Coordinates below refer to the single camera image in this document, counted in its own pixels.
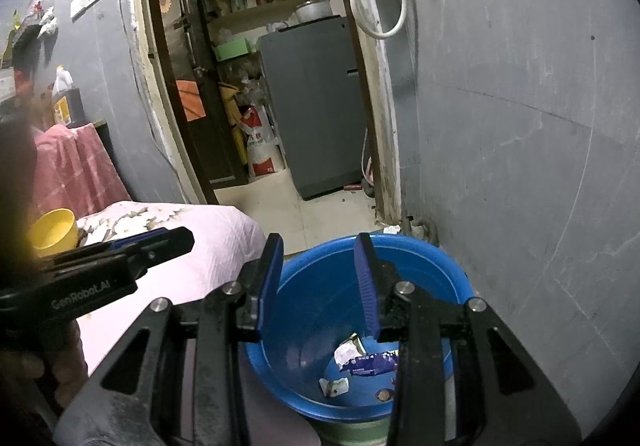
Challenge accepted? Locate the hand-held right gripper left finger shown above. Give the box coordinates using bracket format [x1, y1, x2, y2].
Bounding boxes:
[55, 232, 285, 446]

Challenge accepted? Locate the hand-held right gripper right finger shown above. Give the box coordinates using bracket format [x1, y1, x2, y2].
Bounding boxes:
[353, 232, 584, 446]

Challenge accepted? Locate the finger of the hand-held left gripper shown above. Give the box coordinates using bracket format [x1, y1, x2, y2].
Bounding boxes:
[107, 227, 169, 251]
[127, 226, 195, 277]

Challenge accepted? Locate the blue plastic bucket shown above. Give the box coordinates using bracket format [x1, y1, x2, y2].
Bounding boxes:
[244, 233, 477, 423]

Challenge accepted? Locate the red and white wrapper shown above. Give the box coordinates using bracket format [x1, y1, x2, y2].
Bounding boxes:
[333, 333, 367, 367]

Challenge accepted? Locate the blue snack wrapper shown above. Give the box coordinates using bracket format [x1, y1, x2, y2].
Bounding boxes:
[340, 349, 399, 377]

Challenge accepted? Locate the person's left hand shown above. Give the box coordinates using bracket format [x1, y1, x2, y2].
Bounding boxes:
[0, 320, 89, 409]

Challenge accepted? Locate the pink floral blanket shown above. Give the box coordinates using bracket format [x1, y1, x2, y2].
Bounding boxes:
[74, 201, 322, 446]

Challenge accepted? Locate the yellow bowl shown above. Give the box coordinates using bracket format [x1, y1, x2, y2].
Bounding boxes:
[27, 208, 80, 257]

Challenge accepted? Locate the pink checked towel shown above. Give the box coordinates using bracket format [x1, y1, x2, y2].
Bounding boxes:
[32, 123, 132, 218]

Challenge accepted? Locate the dark wooden door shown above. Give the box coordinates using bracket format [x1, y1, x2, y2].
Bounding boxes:
[144, 0, 249, 205]

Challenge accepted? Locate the white and red sack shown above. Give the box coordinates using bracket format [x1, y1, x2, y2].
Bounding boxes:
[239, 106, 286, 179]

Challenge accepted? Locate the yellow bag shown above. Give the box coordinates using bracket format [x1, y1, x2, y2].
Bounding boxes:
[218, 82, 249, 162]

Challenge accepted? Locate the large cooking oil jug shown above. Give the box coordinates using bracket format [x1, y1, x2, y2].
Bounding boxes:
[51, 64, 84, 127]

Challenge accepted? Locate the grey washing machine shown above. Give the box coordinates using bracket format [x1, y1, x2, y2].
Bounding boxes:
[257, 16, 369, 201]

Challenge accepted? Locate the green box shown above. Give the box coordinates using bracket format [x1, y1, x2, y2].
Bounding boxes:
[213, 38, 254, 62]

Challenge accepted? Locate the white crumpled bag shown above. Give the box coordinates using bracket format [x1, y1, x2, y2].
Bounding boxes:
[37, 6, 60, 40]

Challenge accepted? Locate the metal pot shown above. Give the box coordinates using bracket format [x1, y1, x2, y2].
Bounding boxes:
[294, 0, 334, 25]

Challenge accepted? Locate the wooden door frame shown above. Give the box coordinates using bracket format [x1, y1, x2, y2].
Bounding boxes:
[126, 0, 404, 228]

